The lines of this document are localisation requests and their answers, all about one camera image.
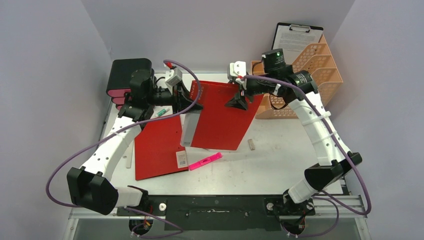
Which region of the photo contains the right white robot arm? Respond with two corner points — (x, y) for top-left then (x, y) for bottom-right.
(226, 48), (363, 215)

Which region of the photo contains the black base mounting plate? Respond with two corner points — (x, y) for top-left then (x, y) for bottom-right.
(136, 195), (316, 232)

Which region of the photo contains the small beige eraser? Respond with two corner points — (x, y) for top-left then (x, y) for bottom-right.
(247, 139), (256, 151)

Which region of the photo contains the black pink drawer unit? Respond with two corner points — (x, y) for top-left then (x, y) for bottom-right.
(106, 58), (154, 110)

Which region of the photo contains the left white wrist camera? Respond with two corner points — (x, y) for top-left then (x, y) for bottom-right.
(164, 67), (183, 93)

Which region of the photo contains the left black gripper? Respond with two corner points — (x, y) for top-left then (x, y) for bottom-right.
(146, 80), (204, 116)

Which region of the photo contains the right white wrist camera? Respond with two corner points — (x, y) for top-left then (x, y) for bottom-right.
(227, 61), (247, 90)

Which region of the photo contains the black clipboard with paper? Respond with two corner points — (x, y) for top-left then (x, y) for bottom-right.
(271, 22), (324, 65)

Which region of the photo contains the white plastic ruler piece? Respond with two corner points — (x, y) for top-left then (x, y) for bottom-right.
(122, 145), (134, 169)

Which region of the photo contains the thin red folder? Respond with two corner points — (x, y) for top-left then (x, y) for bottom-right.
(180, 81), (264, 151)

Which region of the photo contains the thick red binder folder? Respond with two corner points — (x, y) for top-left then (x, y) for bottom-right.
(134, 116), (188, 181)

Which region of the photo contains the pink highlighter marker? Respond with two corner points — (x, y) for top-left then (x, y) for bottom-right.
(188, 152), (223, 171)

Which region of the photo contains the orange plastic file organizer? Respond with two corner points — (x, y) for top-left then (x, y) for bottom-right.
(255, 35), (343, 120)

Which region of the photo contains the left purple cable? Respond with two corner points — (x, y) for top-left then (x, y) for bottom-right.
(45, 59), (202, 240)

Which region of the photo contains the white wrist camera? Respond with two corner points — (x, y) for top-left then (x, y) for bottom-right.
(227, 61), (247, 90)
(164, 67), (183, 93)

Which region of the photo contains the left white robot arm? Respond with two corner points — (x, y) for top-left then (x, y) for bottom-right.
(66, 66), (202, 216)

